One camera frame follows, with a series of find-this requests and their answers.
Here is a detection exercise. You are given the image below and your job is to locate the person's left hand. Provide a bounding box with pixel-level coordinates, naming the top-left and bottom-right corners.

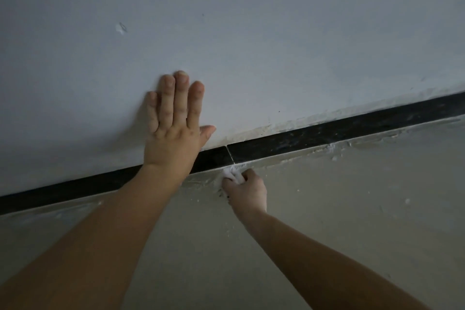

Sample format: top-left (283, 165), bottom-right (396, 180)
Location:
top-left (143, 71), bottom-right (217, 177)

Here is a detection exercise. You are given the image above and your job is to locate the person's right hand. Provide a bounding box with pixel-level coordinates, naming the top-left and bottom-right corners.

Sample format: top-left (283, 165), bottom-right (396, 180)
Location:
top-left (222, 169), bottom-right (268, 214)

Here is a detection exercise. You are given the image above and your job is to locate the white cleaning cloth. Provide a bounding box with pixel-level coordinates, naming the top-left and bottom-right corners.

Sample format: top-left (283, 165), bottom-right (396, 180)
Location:
top-left (222, 166), bottom-right (248, 185)

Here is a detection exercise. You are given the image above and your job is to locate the person's left forearm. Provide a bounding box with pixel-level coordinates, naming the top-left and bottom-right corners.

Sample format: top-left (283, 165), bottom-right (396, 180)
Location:
top-left (0, 164), bottom-right (190, 310)

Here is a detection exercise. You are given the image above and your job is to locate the person's right forearm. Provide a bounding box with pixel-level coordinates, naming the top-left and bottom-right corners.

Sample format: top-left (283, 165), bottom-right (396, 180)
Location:
top-left (232, 208), bottom-right (429, 310)

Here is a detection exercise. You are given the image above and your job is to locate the black skirting tile strip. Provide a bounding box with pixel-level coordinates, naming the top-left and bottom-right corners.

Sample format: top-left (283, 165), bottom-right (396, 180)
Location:
top-left (0, 146), bottom-right (235, 216)
top-left (227, 92), bottom-right (465, 164)

